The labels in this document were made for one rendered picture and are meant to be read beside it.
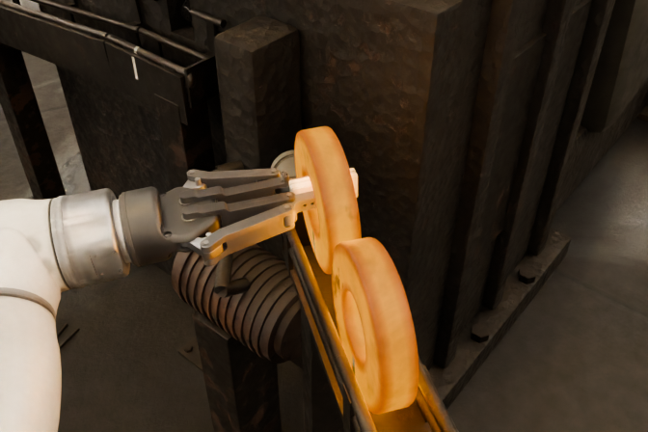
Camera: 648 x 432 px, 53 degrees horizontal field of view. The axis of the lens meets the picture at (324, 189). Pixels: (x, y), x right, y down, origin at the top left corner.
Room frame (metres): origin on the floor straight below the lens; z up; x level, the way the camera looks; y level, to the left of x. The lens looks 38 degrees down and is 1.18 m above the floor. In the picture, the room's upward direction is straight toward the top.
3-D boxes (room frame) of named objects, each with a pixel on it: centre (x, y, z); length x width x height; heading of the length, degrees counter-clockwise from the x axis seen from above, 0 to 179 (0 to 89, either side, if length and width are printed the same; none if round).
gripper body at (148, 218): (0.49, 0.15, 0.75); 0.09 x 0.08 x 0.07; 105
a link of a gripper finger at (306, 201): (0.51, 0.02, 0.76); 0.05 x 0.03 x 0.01; 106
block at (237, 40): (0.84, 0.09, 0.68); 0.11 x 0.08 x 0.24; 140
